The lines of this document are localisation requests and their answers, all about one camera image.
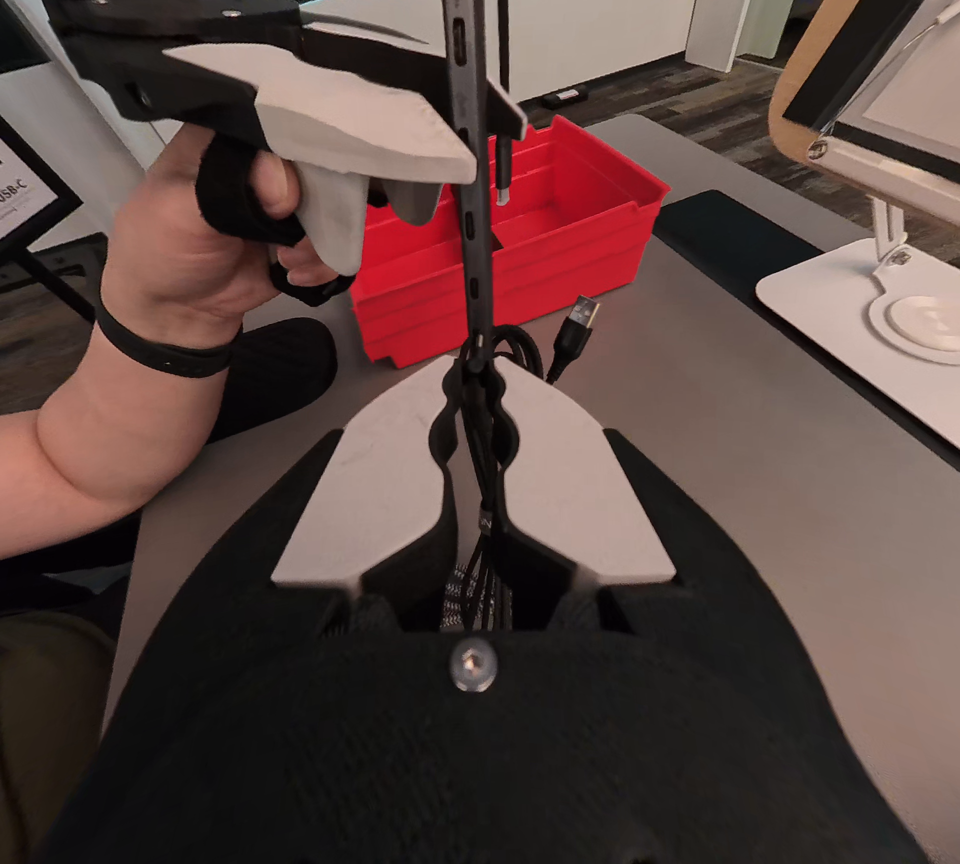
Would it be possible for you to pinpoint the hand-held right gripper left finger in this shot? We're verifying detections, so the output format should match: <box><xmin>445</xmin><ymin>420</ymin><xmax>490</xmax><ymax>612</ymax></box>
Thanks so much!
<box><xmin>270</xmin><ymin>356</ymin><xmax>460</xmax><ymax>614</ymax></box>

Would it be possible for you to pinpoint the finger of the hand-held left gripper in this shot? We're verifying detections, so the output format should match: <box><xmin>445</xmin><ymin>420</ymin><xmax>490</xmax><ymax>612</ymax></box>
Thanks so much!
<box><xmin>300</xmin><ymin>16</ymin><xmax>530</xmax><ymax>139</ymax></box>
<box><xmin>163</xmin><ymin>42</ymin><xmax>479</xmax><ymax>228</ymax></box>

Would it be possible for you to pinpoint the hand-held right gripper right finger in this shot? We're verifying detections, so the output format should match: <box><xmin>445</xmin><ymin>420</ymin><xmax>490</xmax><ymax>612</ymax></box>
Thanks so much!
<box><xmin>487</xmin><ymin>356</ymin><xmax>680</xmax><ymax>618</ymax></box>

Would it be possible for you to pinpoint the grey usb hub with cable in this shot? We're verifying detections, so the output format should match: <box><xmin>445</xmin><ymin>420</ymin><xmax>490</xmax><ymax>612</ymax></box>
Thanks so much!
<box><xmin>435</xmin><ymin>0</ymin><xmax>519</xmax><ymax>349</ymax></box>

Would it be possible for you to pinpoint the black braided usb cable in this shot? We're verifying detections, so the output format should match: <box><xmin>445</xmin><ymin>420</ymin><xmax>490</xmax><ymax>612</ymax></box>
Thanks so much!
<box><xmin>450</xmin><ymin>294</ymin><xmax>603</xmax><ymax>633</ymax></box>

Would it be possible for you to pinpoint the person's left forearm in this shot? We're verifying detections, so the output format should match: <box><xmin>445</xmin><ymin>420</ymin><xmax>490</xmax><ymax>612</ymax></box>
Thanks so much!
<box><xmin>0</xmin><ymin>324</ymin><xmax>234</xmax><ymax>561</ymax></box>

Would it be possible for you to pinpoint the person's left hand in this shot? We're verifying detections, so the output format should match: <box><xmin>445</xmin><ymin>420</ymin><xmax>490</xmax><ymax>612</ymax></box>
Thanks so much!
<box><xmin>97</xmin><ymin>125</ymin><xmax>342</xmax><ymax>349</ymax></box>

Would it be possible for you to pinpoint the large black screen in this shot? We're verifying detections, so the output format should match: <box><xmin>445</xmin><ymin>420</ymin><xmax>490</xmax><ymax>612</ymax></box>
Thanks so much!
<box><xmin>0</xmin><ymin>0</ymin><xmax>50</xmax><ymax>76</ymax></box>

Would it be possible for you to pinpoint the black framed marker sign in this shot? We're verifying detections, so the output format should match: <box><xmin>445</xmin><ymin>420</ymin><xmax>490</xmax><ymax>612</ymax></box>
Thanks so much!
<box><xmin>0</xmin><ymin>114</ymin><xmax>84</xmax><ymax>259</ymax></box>

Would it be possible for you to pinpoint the black easel tripod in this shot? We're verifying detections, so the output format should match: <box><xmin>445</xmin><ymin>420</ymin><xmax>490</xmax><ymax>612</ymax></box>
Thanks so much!
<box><xmin>0</xmin><ymin>245</ymin><xmax>99</xmax><ymax>327</ymax></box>

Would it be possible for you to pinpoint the red plastic bin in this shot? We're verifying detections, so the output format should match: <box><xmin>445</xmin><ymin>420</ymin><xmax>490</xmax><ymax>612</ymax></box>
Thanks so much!
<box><xmin>351</xmin><ymin>115</ymin><xmax>672</xmax><ymax>370</ymax></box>

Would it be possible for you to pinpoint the dark rectangular pad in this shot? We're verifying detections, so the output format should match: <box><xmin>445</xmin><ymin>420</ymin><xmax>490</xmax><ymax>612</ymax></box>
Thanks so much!
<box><xmin>654</xmin><ymin>189</ymin><xmax>826</xmax><ymax>314</ymax></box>

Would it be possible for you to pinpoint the wooden document stand white base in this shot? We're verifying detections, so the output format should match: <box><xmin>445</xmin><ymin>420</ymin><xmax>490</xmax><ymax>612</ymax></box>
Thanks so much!
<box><xmin>756</xmin><ymin>0</ymin><xmax>960</xmax><ymax>449</ymax></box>

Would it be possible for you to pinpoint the black white braided cable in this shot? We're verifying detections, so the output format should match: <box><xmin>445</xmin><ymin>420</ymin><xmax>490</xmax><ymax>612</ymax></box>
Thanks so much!
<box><xmin>438</xmin><ymin>562</ymin><xmax>468</xmax><ymax>633</ymax></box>

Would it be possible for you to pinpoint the black wrist strap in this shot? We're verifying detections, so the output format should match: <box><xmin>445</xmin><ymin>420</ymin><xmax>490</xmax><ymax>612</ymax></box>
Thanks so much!
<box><xmin>93</xmin><ymin>294</ymin><xmax>243</xmax><ymax>379</ymax></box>

